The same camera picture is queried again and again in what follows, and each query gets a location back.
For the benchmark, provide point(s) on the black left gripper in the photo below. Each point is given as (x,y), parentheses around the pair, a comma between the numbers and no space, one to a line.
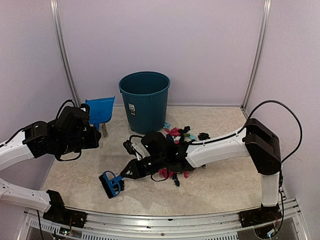
(93,140)

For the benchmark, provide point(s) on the small black paper scrap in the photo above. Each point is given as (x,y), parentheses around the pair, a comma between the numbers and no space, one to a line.
(203,136)

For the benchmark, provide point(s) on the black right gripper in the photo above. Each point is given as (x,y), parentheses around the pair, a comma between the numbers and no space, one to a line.
(131,164)

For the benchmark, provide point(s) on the white ceramic mug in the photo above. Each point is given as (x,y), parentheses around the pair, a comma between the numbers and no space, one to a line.
(103,130)

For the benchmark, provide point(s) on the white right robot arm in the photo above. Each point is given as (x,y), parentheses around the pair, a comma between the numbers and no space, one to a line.
(253,140)

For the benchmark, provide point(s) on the blue plastic dustpan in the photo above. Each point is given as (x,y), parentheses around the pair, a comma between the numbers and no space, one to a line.
(101,110)

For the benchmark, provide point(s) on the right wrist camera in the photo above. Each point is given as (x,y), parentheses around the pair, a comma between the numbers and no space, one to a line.
(131,149)

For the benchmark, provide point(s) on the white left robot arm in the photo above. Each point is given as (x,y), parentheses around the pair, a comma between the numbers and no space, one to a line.
(30,142)

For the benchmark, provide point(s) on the aluminium front rail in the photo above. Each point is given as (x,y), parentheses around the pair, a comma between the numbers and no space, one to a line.
(109,226)

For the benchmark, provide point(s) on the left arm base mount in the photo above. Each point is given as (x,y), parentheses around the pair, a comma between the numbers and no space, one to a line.
(58,213)

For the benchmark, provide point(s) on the light blue paper scrap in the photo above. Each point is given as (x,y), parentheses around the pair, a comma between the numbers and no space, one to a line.
(166,125)

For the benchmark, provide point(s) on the blue hand brush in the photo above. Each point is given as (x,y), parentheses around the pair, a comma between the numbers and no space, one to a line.
(112,184)

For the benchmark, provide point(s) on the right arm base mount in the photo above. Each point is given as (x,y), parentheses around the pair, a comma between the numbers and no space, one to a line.
(260,215)

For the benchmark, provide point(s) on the small navy paper scrap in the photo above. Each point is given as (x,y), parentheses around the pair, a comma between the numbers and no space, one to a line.
(176,180)

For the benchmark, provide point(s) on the teal plastic waste bin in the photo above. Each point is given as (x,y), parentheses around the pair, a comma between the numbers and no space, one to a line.
(145,97)

